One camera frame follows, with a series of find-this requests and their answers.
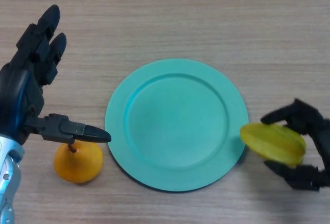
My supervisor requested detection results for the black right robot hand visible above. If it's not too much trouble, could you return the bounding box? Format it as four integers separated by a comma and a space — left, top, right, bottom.
260, 98, 330, 192

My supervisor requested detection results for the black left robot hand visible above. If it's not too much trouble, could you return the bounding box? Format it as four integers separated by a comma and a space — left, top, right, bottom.
0, 4, 112, 146

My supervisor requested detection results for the yellow starfruit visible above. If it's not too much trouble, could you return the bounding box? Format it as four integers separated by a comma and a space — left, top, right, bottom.
239, 123, 307, 168

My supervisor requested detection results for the teal round plate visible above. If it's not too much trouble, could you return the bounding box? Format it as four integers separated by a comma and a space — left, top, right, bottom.
105, 58, 250, 193

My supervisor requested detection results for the orange yellow pear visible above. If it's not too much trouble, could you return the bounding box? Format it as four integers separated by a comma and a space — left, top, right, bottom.
53, 141, 104, 185

